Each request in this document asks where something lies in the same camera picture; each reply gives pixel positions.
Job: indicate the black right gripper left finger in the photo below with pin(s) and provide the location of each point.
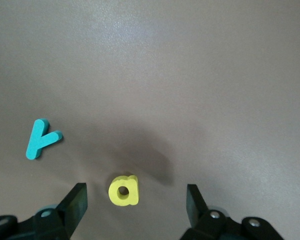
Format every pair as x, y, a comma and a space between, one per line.
75, 207

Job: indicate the yellow foam letter a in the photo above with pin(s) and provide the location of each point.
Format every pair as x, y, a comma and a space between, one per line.
115, 196

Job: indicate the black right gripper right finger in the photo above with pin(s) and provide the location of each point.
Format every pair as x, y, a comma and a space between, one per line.
197, 212

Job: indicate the teal foam letter y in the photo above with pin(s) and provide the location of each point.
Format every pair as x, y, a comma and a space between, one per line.
37, 145

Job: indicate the brown table cover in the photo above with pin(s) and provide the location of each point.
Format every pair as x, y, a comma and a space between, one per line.
165, 75

